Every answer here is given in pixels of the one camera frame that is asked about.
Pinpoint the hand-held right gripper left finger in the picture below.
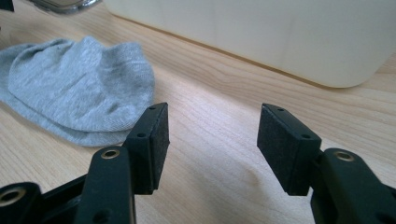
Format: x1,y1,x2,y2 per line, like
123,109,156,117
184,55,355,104
122,102,171,196

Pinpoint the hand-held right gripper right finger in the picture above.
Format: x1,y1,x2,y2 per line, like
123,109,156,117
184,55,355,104
257,103,322,197

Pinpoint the grey ankle sock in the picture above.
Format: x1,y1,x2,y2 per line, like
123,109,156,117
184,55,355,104
7,35,156,133
0,43,134,147

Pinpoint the cream plastic box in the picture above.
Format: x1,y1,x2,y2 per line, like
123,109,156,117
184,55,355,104
102,0,396,89

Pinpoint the metal bowl edge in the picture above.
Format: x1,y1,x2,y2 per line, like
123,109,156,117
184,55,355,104
27,0,103,15

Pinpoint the small black object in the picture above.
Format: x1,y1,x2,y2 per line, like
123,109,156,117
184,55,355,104
0,0,15,13

